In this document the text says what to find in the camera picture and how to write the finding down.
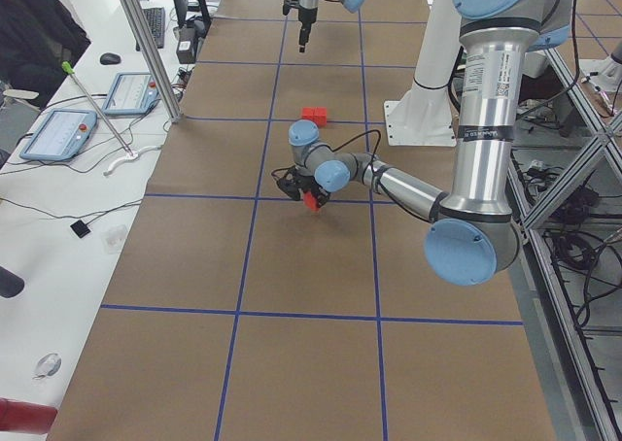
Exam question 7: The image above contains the small black square pad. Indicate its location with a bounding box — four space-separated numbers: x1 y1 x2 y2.
70 220 91 239

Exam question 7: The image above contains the near teach pendant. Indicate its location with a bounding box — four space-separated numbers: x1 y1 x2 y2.
19 110 98 162

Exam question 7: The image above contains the red cylinder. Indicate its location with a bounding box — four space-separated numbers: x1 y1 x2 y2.
1 398 57 434

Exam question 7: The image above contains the metal rod green tip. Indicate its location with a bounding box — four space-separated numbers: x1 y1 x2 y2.
61 61 133 155

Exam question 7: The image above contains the brown paper mat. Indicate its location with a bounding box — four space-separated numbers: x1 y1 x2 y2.
50 0 556 440

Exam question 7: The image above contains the teach pendant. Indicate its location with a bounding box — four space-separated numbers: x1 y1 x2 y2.
103 72 159 117
19 110 98 162

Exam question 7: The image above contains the aluminium frame post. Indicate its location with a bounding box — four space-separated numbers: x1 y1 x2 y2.
120 0 182 123

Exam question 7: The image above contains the black computer mouse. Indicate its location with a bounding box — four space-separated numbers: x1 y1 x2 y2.
99 52 121 65

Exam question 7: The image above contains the black power box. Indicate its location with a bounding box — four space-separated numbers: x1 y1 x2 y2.
176 20 204 65

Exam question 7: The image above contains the person in black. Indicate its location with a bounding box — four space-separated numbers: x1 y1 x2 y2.
1 0 90 108

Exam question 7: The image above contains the red block one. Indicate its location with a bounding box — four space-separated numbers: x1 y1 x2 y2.
302 191 322 213

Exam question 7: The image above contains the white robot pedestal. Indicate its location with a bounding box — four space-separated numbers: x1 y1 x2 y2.
384 0 461 147

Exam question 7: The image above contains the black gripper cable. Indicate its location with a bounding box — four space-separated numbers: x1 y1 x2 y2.
270 128 383 183

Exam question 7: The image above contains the red block two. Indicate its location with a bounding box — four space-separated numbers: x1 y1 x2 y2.
300 107 315 121

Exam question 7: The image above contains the red block three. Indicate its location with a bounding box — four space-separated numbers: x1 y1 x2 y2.
313 107 328 127

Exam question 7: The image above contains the black keyboard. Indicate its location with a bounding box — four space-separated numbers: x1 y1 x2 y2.
142 7 166 49

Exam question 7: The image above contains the far teach pendant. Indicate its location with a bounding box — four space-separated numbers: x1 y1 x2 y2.
103 72 159 117

